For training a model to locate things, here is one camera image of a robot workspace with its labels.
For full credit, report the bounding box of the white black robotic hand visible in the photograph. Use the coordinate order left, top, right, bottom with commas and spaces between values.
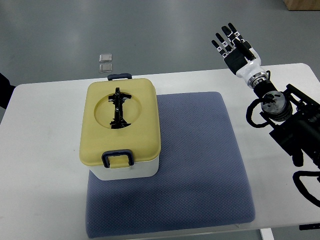
211, 23, 269, 89

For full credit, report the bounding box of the yellow storage box lid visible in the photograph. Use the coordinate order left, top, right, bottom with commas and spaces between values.
79, 78, 161, 169

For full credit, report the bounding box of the cardboard box corner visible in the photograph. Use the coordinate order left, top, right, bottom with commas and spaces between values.
283, 0, 320, 11

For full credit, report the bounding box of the white storage box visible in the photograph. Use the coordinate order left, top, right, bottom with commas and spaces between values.
88, 156, 159, 181

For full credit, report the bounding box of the blue fabric cushion mat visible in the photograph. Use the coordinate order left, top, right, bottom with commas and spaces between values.
85, 92, 255, 238

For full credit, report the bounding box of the upper metal floor plate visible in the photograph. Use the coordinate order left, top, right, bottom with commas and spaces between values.
99, 53, 112, 63

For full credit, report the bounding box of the white table leg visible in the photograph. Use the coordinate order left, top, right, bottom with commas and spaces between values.
259, 228, 275, 240

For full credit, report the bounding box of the dark object left edge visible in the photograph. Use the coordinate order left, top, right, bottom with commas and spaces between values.
0, 73, 16, 110

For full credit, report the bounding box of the black bracket under table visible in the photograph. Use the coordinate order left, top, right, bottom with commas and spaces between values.
299, 223, 320, 231

